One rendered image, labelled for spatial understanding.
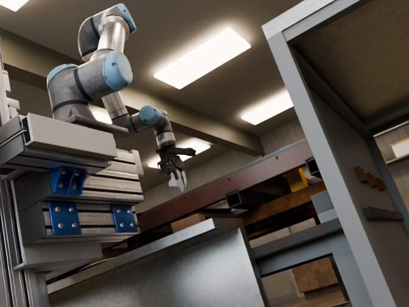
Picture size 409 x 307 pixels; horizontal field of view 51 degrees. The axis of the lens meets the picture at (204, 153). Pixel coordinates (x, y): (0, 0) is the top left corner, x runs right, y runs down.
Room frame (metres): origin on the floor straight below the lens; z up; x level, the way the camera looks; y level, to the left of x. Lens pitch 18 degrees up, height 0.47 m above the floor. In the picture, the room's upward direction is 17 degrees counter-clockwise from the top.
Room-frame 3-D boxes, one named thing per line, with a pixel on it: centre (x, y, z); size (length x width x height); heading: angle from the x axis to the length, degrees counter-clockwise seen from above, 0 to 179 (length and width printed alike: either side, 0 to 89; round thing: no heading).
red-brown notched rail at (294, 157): (1.60, 0.34, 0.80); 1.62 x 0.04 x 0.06; 64
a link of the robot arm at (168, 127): (1.65, 0.14, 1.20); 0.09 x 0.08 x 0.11; 170
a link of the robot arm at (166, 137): (1.65, 0.14, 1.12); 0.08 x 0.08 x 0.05
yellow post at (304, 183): (1.49, -0.28, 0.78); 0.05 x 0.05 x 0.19; 64
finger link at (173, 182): (1.64, 0.15, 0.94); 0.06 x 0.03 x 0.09; 64
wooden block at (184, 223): (1.38, 0.12, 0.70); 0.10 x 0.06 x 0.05; 76
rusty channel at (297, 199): (1.75, 0.27, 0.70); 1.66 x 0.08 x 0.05; 64
